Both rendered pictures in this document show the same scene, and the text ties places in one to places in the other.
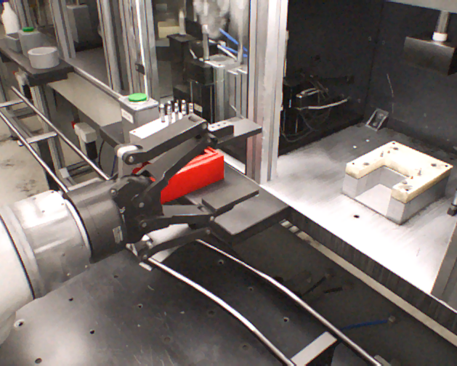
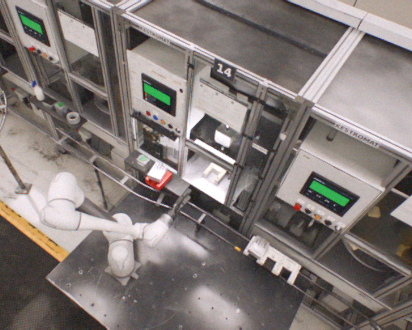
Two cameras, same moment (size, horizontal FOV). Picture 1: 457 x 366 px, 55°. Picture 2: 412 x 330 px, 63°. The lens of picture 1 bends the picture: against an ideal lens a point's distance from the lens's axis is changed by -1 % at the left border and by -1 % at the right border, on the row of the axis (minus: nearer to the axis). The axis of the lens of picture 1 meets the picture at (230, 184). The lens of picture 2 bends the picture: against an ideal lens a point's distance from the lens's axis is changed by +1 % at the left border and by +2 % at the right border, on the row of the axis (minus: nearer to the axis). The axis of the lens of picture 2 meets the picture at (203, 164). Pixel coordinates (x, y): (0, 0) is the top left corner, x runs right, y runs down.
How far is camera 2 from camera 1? 1.78 m
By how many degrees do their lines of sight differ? 27
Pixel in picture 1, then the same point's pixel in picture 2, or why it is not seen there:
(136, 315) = (153, 215)
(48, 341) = not seen: hidden behind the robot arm
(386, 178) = (213, 171)
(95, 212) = (173, 215)
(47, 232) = (169, 221)
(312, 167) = (194, 167)
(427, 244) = (223, 190)
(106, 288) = (141, 209)
